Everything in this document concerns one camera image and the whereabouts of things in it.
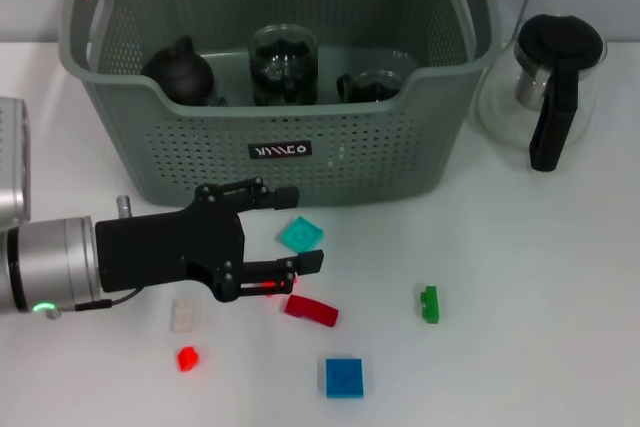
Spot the dark red curved block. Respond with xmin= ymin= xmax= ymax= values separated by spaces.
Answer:
xmin=284 ymin=294 xmax=340 ymax=328

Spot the left arm cable with plug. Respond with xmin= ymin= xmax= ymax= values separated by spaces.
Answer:
xmin=44 ymin=286 xmax=141 ymax=321

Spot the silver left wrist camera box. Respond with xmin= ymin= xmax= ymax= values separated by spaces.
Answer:
xmin=0 ymin=96 xmax=32 ymax=223

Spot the green notched building block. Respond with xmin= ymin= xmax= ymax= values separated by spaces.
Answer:
xmin=418 ymin=285 xmax=442 ymax=324

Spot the small black clay teapot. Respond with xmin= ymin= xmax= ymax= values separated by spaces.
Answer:
xmin=141 ymin=35 xmax=216 ymax=107

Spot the glass teapot black lid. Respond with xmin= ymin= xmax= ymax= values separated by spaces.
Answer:
xmin=474 ymin=13 xmax=609 ymax=173

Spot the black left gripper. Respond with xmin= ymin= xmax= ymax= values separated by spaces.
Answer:
xmin=94 ymin=176 xmax=325 ymax=303

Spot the small red building block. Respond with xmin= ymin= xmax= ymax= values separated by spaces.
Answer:
xmin=176 ymin=345 xmax=200 ymax=372

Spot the grey-green perforated storage bin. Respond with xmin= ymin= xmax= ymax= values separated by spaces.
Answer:
xmin=58 ymin=0 xmax=503 ymax=209

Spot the teal square building block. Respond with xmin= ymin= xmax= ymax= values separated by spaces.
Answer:
xmin=277 ymin=215 xmax=325 ymax=255

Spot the bright red sloped block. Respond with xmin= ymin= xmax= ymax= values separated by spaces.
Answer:
xmin=264 ymin=274 xmax=299 ymax=298

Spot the blue square building block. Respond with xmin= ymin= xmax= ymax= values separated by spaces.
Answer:
xmin=324 ymin=357 xmax=365 ymax=399

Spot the clear white block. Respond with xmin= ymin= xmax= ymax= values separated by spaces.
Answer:
xmin=169 ymin=298 xmax=199 ymax=333

